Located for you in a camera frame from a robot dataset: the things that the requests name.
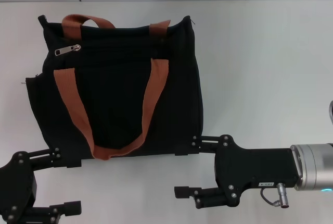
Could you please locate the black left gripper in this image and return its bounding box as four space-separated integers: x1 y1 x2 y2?
0 146 83 224

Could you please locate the black cable with metal plugs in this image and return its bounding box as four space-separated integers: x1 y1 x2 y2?
261 182 291 206

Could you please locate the black bag with brown handles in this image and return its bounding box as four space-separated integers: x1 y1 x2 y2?
25 14 204 161

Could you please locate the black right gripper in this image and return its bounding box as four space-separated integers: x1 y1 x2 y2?
174 134 304 209

